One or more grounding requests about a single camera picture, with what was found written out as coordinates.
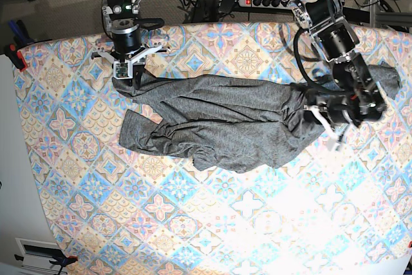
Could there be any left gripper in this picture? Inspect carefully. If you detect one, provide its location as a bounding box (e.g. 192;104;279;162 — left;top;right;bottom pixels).
304;94;386;151

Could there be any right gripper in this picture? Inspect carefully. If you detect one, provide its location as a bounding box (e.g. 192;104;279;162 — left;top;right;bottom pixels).
91;28;168;87

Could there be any grey t-shirt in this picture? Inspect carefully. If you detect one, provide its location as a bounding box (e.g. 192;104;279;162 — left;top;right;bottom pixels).
112;62;402;174

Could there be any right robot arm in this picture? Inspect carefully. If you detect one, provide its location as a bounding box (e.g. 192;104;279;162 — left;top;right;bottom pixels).
91;0;167;89

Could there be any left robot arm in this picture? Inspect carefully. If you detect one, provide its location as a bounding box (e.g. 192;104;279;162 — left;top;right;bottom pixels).
289;0;386;151

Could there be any patterned tile tablecloth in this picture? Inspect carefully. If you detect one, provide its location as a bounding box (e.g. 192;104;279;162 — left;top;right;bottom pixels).
14;26;411;274

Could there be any red black clamp upper left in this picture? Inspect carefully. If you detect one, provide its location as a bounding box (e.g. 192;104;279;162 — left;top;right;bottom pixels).
4;44;27;71

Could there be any black orange clamp lower left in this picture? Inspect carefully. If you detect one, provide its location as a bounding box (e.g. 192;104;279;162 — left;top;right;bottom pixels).
49;256;78;275

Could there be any white tray lower left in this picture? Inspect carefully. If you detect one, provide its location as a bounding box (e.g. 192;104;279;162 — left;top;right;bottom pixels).
14;238;62;272

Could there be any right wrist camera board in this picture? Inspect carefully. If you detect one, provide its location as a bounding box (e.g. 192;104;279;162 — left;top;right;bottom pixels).
113;61;133;80

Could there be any white power strip red switch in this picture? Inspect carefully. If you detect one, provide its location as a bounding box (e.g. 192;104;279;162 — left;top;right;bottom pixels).
238;0;290;10

